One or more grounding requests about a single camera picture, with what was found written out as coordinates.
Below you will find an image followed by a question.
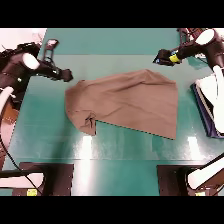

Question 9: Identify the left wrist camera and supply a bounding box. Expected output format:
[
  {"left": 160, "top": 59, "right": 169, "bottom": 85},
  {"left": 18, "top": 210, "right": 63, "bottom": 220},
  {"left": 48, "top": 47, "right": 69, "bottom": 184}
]
[{"left": 42, "top": 38, "right": 60, "bottom": 66}]

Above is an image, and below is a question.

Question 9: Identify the dark blue garment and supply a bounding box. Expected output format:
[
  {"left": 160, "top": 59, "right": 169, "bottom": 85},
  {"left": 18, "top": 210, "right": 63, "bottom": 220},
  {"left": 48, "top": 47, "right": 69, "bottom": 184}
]
[{"left": 189, "top": 82, "right": 224, "bottom": 140}]

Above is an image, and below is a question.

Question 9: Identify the black cable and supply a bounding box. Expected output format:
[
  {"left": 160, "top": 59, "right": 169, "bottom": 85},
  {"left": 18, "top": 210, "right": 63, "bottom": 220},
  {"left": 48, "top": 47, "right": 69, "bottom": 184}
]
[{"left": 0, "top": 129, "right": 45, "bottom": 197}]

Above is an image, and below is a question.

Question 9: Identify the white garment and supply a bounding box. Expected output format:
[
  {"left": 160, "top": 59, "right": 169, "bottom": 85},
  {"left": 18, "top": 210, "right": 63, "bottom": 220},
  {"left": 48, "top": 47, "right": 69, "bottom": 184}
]
[{"left": 194, "top": 73, "right": 224, "bottom": 133}]

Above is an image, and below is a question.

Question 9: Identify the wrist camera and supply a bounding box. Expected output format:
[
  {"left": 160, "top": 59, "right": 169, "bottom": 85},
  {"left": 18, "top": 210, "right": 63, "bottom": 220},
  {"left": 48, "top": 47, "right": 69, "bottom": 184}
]
[
  {"left": 176, "top": 28, "right": 195, "bottom": 46},
  {"left": 42, "top": 38, "right": 60, "bottom": 66}
]

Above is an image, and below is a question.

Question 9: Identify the brown shirt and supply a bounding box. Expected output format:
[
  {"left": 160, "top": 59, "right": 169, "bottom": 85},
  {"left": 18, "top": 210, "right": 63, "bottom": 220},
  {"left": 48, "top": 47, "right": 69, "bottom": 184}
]
[{"left": 64, "top": 68, "right": 180, "bottom": 141}]

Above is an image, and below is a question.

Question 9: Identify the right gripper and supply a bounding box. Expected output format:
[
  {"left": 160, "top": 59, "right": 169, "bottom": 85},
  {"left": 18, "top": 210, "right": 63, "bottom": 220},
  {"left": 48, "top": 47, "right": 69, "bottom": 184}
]
[{"left": 152, "top": 48, "right": 183, "bottom": 67}]

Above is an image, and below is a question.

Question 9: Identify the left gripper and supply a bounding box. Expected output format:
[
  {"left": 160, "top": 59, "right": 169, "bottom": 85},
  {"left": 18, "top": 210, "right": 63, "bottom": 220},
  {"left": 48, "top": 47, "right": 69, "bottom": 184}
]
[{"left": 49, "top": 66, "right": 75, "bottom": 83}]

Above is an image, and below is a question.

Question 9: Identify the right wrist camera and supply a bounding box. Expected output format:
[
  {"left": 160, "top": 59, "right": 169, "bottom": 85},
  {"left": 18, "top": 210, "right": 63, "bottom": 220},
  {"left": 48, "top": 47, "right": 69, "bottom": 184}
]
[{"left": 176, "top": 28, "right": 195, "bottom": 46}]

